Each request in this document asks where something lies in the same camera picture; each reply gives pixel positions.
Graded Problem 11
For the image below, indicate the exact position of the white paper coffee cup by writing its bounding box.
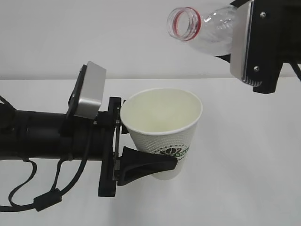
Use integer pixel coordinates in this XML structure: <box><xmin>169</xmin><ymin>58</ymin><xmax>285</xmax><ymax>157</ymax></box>
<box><xmin>120</xmin><ymin>88</ymin><xmax>203</xmax><ymax>180</ymax></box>

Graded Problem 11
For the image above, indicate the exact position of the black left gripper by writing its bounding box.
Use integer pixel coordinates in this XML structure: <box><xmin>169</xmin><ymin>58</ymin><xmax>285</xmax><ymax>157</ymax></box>
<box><xmin>93</xmin><ymin>96</ymin><xmax>178</xmax><ymax>198</ymax></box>

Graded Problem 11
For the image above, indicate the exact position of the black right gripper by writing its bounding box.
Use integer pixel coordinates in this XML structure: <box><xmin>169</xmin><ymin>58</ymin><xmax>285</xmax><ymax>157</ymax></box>
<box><xmin>231</xmin><ymin>0</ymin><xmax>301</xmax><ymax>94</ymax></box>

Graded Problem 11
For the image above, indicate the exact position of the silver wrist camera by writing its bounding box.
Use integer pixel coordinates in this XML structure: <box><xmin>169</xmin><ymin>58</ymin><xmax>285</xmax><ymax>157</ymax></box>
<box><xmin>66</xmin><ymin>61</ymin><xmax>106</xmax><ymax>120</ymax></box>
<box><xmin>230</xmin><ymin>0</ymin><xmax>262</xmax><ymax>87</ymax></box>

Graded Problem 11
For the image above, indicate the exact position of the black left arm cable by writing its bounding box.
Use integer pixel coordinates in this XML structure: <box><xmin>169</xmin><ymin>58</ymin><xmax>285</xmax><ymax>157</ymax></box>
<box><xmin>0</xmin><ymin>95</ymin><xmax>92</xmax><ymax>214</ymax></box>

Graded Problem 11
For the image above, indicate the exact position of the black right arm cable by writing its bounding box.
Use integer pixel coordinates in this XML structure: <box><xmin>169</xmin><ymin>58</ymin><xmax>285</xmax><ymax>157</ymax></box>
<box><xmin>291</xmin><ymin>60</ymin><xmax>301</xmax><ymax>83</ymax></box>

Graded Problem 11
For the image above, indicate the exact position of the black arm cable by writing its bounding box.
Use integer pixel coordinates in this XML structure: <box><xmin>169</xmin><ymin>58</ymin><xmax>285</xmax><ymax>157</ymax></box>
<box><xmin>291</xmin><ymin>60</ymin><xmax>301</xmax><ymax>83</ymax></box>
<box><xmin>0</xmin><ymin>95</ymin><xmax>92</xmax><ymax>214</ymax></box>

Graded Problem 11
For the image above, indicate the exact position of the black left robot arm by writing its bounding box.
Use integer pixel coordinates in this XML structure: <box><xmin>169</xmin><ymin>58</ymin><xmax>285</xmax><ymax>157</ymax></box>
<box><xmin>0</xmin><ymin>97</ymin><xmax>177</xmax><ymax>197</ymax></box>

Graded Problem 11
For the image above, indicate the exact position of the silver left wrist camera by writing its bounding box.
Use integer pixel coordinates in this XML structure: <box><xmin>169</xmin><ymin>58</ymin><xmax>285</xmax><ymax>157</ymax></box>
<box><xmin>66</xmin><ymin>61</ymin><xmax>106</xmax><ymax>120</ymax></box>

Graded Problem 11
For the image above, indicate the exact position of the clear plastic water bottle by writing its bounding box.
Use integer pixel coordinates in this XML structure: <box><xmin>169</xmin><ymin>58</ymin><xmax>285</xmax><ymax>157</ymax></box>
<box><xmin>166</xmin><ymin>2</ymin><xmax>238</xmax><ymax>57</ymax></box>

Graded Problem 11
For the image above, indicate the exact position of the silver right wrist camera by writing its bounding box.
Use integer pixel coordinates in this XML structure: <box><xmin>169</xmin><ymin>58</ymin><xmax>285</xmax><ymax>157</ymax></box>
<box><xmin>230</xmin><ymin>0</ymin><xmax>262</xmax><ymax>87</ymax></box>

